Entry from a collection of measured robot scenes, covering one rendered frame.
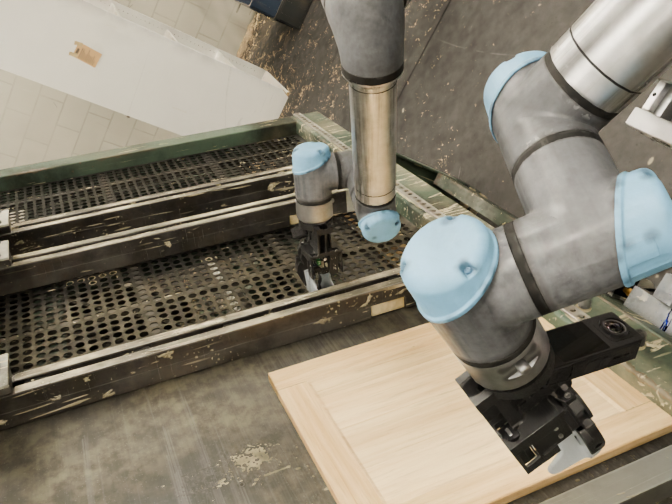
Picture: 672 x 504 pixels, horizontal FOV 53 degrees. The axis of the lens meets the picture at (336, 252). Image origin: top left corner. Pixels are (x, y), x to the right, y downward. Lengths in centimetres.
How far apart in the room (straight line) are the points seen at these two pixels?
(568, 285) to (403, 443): 69
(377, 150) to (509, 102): 56
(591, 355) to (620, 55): 26
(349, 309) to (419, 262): 92
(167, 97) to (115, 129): 159
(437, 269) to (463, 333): 6
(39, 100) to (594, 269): 587
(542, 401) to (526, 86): 28
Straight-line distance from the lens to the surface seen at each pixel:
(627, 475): 112
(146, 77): 472
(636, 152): 258
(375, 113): 107
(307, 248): 139
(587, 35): 55
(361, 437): 115
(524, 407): 65
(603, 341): 66
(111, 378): 133
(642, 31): 53
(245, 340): 135
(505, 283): 49
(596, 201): 50
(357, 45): 100
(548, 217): 50
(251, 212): 180
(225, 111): 489
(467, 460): 112
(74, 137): 631
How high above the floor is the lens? 199
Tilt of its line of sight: 32 degrees down
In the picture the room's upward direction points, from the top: 73 degrees counter-clockwise
